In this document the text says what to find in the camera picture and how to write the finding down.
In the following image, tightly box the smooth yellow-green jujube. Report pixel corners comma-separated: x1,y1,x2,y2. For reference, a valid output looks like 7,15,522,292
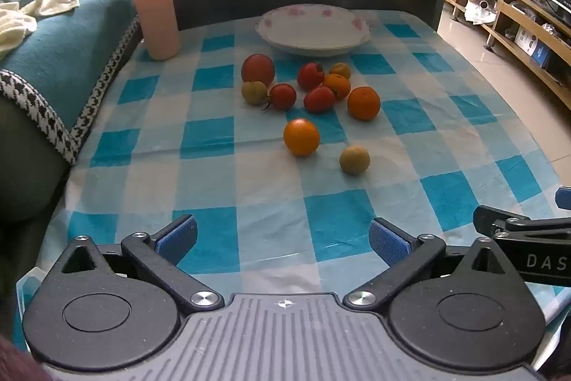
241,80,269,105
339,145,371,176

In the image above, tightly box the oblong red tomato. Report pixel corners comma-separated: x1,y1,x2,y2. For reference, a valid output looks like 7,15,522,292
304,86,337,114

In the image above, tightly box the deep orange mandarin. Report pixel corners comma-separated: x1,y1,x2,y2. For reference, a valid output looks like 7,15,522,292
347,86,381,122

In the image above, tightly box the red tomato with long stem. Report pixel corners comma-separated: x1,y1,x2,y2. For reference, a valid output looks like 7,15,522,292
261,83,298,112

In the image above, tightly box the large red-green tomato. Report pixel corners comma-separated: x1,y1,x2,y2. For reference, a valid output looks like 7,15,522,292
241,54,276,86

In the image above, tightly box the blue box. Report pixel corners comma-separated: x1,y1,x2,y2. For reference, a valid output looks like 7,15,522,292
531,39,554,67

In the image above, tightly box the wooden media stand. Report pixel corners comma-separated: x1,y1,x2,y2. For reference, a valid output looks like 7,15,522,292
426,0,571,109

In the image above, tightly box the yellow-orange mandarin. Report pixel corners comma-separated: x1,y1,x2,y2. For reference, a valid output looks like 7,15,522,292
283,118,321,157

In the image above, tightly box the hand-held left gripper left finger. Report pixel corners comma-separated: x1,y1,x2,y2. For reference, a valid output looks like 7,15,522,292
61,215,224,314

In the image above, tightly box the teal blanket with houndstooth trim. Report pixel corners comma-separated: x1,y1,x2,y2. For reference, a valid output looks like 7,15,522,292
0,0,144,167

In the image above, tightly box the white printed box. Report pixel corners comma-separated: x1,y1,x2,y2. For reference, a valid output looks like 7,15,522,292
513,26,538,51

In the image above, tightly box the white floral plate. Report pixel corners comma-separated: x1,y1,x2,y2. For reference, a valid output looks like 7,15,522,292
255,5,372,57

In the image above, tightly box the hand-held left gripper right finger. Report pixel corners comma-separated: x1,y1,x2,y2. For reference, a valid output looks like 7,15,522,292
343,218,520,312

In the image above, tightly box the small orange mandarin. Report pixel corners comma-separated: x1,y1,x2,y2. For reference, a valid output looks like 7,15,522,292
322,73,352,101

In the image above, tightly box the blue checked tablecloth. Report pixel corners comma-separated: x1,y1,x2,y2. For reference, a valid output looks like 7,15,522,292
15,9,569,346

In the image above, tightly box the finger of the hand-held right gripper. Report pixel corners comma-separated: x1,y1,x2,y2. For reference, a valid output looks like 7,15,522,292
554,186,571,212
474,205,571,241

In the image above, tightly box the maroon garment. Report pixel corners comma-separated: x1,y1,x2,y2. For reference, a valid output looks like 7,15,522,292
0,334,50,381

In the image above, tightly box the grey-green sofa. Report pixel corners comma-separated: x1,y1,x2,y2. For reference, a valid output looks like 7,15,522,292
0,0,135,230

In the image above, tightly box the white cloth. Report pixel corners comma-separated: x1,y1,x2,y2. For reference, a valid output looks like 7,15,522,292
0,0,80,60

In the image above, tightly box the round red tomato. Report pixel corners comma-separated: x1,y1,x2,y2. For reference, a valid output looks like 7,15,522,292
297,62,325,91

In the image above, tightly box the pink ribbed cylinder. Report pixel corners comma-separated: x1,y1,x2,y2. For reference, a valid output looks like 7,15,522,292
127,0,182,61

